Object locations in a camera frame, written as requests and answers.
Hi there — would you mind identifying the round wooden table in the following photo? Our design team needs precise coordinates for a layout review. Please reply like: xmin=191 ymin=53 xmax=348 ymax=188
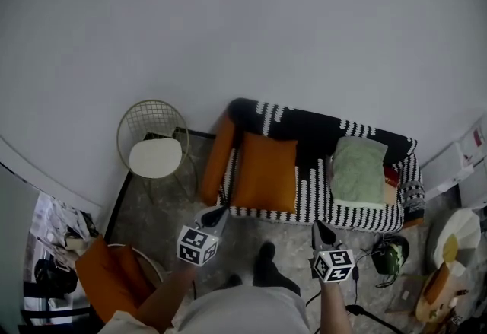
xmin=413 ymin=259 xmax=471 ymax=323

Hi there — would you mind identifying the black cable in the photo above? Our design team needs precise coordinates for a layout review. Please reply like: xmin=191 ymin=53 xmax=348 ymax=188
xmin=304 ymin=247 xmax=396 ymax=334

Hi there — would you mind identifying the person's left forearm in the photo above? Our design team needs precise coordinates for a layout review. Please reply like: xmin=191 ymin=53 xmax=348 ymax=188
xmin=135 ymin=262 xmax=199 ymax=334

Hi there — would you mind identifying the red box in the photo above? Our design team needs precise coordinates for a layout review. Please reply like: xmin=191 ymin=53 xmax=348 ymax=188
xmin=382 ymin=166 xmax=401 ymax=189

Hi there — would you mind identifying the beige flat box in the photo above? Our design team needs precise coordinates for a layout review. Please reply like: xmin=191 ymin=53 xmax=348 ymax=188
xmin=381 ymin=184 xmax=399 ymax=207

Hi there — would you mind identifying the gold wire chair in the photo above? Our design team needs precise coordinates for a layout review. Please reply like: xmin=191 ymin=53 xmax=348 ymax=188
xmin=116 ymin=98 xmax=199 ymax=206

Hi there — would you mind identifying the person's right leg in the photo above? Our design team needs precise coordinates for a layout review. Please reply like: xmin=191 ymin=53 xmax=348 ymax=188
xmin=252 ymin=240 xmax=302 ymax=297

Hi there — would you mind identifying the white water dispenser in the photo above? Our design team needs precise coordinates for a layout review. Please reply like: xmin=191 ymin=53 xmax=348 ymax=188
xmin=420 ymin=117 xmax=487 ymax=201

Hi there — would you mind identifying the green knitted cushion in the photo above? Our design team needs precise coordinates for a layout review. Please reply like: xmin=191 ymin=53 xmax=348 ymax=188
xmin=329 ymin=135 xmax=389 ymax=210

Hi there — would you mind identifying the white round side table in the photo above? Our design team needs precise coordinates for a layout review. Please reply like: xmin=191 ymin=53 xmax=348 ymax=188
xmin=107 ymin=243 xmax=169 ymax=286

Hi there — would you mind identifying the white round seat pad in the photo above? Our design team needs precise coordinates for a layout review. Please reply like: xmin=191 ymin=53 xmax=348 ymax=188
xmin=128 ymin=137 xmax=183 ymax=180

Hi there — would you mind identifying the orange bolster armrest cushion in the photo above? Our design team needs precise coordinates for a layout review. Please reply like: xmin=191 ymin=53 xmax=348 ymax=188
xmin=200 ymin=114 xmax=424 ymax=230

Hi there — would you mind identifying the dark green round bag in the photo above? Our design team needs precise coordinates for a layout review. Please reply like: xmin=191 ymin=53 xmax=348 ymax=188
xmin=371 ymin=234 xmax=411 ymax=276

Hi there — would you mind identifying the white crumpled plastic bag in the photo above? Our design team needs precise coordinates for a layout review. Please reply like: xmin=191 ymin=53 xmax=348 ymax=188
xmin=33 ymin=193 xmax=100 ymax=272

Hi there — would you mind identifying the person's light grey shirt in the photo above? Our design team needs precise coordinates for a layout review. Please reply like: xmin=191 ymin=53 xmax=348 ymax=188
xmin=97 ymin=285 xmax=313 ymax=334

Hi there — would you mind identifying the black tripod stand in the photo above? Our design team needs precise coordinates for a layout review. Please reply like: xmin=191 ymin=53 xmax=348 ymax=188
xmin=345 ymin=304 xmax=406 ymax=334

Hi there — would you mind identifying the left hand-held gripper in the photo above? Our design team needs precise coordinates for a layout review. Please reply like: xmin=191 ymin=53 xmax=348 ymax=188
xmin=177 ymin=205 xmax=231 ymax=268

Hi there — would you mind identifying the grey patterned knit blanket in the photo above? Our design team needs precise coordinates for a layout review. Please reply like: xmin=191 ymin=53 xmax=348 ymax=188
xmin=402 ymin=179 xmax=427 ymax=224

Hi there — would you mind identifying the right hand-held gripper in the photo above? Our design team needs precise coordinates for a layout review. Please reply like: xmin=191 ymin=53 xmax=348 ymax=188
xmin=311 ymin=221 xmax=355 ymax=284

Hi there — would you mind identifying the black and white sofa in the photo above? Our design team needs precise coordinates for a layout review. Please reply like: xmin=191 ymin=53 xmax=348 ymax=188
xmin=217 ymin=97 xmax=419 ymax=233

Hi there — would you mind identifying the orange cushioned chair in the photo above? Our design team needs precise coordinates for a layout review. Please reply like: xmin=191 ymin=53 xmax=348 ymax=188
xmin=75 ymin=234 xmax=158 ymax=326

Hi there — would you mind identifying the black bag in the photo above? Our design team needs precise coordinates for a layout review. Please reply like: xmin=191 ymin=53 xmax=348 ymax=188
xmin=33 ymin=258 xmax=80 ymax=296

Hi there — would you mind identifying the orange square cushion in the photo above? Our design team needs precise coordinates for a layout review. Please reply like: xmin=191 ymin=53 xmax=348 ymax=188
xmin=231 ymin=130 xmax=300 ymax=215

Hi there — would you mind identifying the person's right forearm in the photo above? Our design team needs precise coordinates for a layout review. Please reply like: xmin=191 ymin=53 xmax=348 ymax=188
xmin=319 ymin=278 xmax=351 ymax=334

